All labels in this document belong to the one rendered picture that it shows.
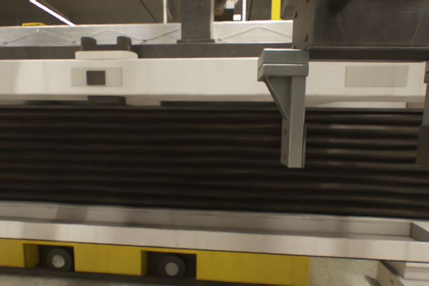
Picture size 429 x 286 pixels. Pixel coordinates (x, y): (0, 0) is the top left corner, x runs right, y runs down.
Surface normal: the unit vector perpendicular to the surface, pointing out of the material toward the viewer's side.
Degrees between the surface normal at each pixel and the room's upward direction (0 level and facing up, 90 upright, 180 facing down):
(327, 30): 90
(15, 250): 90
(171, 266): 90
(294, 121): 90
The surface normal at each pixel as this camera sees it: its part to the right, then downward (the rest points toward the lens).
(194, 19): -0.08, 0.10
